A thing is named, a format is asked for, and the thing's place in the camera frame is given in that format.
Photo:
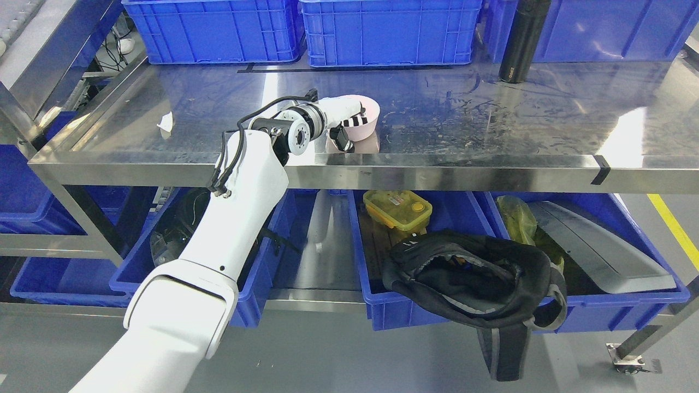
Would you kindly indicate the blue crate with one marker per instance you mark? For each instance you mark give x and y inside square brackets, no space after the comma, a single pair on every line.
[615,31]
[389,33]
[219,32]

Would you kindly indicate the blue bin lower right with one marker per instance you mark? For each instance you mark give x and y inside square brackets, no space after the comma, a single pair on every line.
[589,308]

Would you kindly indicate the blue crate top right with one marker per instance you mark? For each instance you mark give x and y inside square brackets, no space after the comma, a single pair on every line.
[615,31]

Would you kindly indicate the pink bowl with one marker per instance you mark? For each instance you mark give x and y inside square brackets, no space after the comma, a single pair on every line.
[360,127]

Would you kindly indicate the blue bin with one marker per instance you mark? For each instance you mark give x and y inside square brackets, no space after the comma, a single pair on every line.
[460,211]
[589,308]
[273,243]

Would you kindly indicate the blue crate top left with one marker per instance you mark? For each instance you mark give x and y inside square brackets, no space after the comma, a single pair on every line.
[219,32]

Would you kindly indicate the green plastic bag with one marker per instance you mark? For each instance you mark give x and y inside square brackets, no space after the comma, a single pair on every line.
[523,228]

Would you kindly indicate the black thermos bottle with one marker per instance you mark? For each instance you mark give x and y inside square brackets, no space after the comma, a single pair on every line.
[527,26]

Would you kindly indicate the blue bin lower left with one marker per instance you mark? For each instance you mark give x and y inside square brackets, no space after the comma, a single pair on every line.
[273,243]

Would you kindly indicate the black bag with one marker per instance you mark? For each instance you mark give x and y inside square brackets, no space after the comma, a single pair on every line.
[504,289]

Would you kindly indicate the grey plastic panel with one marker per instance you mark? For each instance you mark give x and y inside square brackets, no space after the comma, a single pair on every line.
[611,262]

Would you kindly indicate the yellow lunch box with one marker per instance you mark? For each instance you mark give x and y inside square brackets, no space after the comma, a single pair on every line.
[399,210]

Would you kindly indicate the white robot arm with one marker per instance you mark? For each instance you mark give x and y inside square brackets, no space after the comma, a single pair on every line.
[178,315]

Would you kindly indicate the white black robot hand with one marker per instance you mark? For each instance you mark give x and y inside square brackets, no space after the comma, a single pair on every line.
[334,111]

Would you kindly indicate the white paper scrap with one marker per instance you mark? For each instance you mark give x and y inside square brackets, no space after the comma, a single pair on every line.
[165,125]

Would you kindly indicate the blue crate top middle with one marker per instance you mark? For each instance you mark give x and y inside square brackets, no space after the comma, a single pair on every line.
[389,33]

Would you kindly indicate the blue bin lower middle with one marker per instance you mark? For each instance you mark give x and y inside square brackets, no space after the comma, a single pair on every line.
[460,211]

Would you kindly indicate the steel shelf table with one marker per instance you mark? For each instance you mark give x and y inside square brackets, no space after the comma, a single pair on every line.
[587,127]

